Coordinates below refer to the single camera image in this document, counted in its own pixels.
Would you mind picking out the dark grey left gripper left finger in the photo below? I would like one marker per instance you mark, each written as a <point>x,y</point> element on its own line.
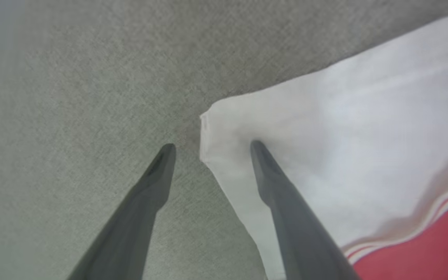
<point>126,233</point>

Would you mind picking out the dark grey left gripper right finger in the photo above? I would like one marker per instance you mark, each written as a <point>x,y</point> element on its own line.
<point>305,241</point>

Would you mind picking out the red garment with white trim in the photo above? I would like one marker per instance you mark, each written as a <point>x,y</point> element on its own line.
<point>356,128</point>

